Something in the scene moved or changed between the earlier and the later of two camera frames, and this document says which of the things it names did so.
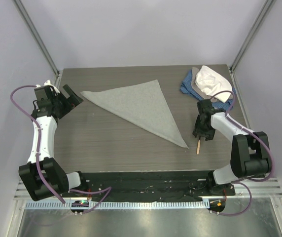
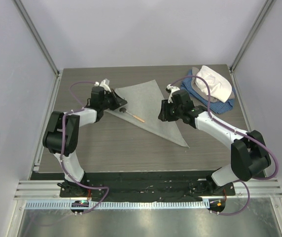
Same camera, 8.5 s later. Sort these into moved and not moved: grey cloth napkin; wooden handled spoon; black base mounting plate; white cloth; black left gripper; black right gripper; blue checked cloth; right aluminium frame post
Moved: black left gripper; black right gripper; wooden handled spoon
Not moved: white cloth; right aluminium frame post; grey cloth napkin; black base mounting plate; blue checked cloth
